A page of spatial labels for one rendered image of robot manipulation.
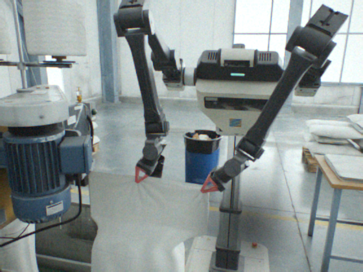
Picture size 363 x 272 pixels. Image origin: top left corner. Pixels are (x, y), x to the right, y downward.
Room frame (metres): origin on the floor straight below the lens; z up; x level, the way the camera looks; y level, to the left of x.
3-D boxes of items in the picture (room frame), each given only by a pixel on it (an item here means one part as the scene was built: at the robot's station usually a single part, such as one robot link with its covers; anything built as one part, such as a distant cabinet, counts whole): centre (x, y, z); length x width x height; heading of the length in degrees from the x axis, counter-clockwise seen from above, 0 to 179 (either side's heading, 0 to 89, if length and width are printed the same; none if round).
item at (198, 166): (3.31, -0.21, 0.32); 0.51 x 0.48 x 0.65; 167
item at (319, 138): (4.14, -2.10, 0.44); 0.66 x 0.43 x 0.13; 167
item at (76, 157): (0.78, 0.31, 1.25); 0.10 x 0.08 x 0.12; 12
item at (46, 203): (0.76, 0.41, 1.21); 0.15 x 0.15 x 0.25
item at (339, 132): (3.92, -2.08, 0.57); 0.66 x 0.42 x 0.13; 70
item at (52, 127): (0.76, 0.41, 1.35); 0.12 x 0.12 x 0.04
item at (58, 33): (0.91, 0.39, 1.61); 0.17 x 0.17 x 0.17
